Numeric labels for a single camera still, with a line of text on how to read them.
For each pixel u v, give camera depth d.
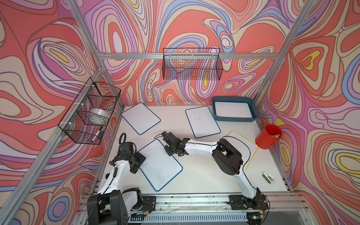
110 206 0.40
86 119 0.74
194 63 0.96
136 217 0.72
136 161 0.76
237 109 1.16
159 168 0.86
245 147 0.55
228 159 0.54
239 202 0.73
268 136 0.84
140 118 1.16
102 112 0.73
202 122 1.09
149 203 0.73
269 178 0.80
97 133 0.72
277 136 0.86
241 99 1.19
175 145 0.73
